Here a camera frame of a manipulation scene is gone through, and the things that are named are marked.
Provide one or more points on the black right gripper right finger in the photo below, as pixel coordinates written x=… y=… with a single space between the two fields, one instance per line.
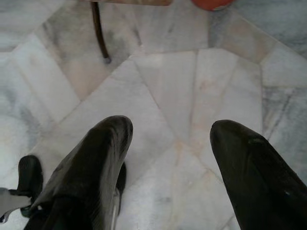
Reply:
x=259 y=182

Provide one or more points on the grey robot left leg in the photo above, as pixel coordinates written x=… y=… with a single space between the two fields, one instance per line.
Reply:
x=14 y=201

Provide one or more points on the black robot right foot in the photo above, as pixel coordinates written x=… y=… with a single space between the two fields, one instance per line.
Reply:
x=122 y=177

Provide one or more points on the black table leg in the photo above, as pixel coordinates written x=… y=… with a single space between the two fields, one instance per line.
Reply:
x=98 y=31

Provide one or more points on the orange round object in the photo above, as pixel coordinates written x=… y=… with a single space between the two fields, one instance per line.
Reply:
x=211 y=4

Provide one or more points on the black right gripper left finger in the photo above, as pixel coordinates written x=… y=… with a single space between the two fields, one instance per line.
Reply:
x=91 y=167

